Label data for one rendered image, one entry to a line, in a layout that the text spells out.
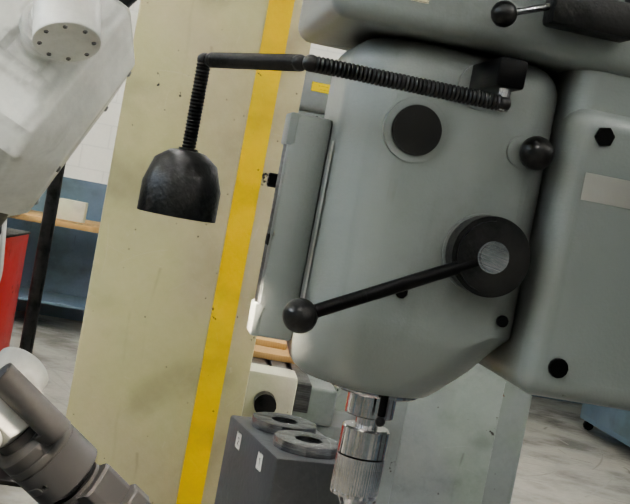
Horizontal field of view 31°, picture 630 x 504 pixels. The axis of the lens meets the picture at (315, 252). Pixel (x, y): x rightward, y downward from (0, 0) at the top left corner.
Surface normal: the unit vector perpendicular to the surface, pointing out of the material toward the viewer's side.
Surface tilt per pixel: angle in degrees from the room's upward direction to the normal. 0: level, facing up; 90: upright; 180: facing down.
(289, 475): 90
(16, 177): 140
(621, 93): 90
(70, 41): 148
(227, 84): 90
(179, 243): 90
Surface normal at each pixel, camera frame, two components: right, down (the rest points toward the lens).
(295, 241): 0.15, 0.08
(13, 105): 0.48, -0.41
